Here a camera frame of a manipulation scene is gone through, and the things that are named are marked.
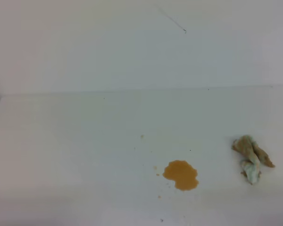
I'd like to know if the stained green rag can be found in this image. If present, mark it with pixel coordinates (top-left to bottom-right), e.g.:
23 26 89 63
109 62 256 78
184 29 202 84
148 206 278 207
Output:
232 135 275 185

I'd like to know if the brown coffee stain puddle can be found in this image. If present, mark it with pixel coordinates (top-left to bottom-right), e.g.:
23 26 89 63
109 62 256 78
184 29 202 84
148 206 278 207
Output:
163 160 199 191

